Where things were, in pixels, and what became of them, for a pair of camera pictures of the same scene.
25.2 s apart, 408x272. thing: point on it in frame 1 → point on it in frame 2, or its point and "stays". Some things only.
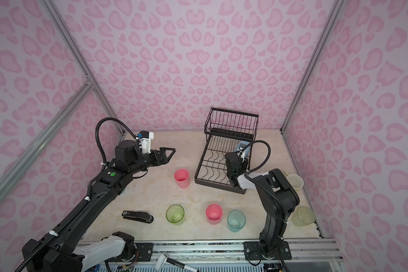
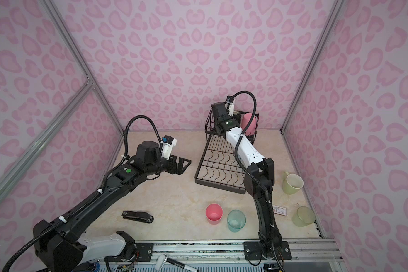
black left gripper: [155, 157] → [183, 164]
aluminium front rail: [328, 250] stays
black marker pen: [162, 259] stays
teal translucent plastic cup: [236, 220] stays
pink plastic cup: [182, 176] → [245, 120]
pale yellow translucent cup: [304, 216] stays
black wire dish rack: [231, 131] stays
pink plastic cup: [214, 213] stays
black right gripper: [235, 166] → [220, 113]
